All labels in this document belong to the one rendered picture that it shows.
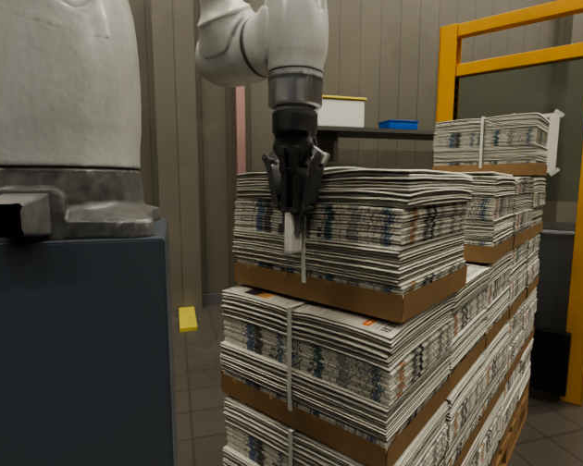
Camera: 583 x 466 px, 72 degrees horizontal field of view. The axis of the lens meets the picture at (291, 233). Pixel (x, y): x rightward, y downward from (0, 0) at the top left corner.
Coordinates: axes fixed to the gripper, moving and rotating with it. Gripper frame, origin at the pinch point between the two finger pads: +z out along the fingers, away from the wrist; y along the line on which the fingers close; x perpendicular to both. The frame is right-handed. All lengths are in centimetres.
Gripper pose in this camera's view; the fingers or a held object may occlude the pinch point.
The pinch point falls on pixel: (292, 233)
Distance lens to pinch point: 68.1
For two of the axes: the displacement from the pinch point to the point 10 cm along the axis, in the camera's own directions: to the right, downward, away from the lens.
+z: -0.1, 9.9, 1.1
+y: -7.7, -0.8, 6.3
